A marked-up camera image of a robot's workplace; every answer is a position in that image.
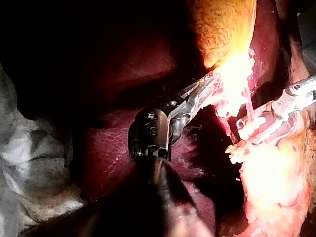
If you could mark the left arm instrument jaw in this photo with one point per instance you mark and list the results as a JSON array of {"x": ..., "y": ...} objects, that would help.
[
  {"x": 206, "y": 97},
  {"x": 197, "y": 85}
]

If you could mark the left arm instrument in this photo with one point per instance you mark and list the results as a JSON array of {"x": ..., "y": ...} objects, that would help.
[{"x": 151, "y": 133}]

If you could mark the right arm instrument jaw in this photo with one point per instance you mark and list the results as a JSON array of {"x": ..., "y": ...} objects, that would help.
[
  {"x": 270, "y": 132},
  {"x": 265, "y": 109}
]

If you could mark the right arm instrument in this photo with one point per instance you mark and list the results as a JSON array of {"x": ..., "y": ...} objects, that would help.
[{"x": 300, "y": 96}]

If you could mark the white clip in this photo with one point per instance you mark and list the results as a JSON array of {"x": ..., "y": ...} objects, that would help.
[{"x": 250, "y": 128}]

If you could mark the gallbladder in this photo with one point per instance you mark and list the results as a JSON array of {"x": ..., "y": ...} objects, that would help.
[{"x": 219, "y": 32}]

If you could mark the dark left arm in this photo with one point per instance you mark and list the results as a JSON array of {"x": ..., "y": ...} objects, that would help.
[{"x": 153, "y": 197}]

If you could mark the thin tube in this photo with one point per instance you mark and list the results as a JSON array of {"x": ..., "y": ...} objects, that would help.
[
  {"x": 225, "y": 126},
  {"x": 248, "y": 103}
]

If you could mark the dark red liver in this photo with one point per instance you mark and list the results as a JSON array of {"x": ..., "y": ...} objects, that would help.
[{"x": 111, "y": 148}]

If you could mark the pale fatty tissue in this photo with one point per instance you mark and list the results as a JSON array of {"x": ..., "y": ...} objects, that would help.
[{"x": 274, "y": 177}]

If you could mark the white cloth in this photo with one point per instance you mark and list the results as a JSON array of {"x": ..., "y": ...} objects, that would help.
[{"x": 27, "y": 153}]

